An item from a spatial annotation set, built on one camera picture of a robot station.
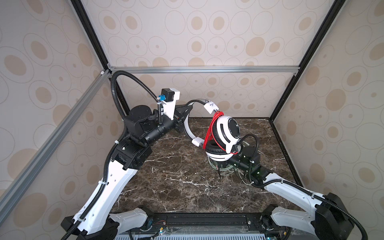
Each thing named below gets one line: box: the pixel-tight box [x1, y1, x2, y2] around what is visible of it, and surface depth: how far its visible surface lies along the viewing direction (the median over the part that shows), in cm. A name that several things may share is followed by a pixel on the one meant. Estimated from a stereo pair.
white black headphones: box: [183, 98, 242, 162], surface depth 46 cm
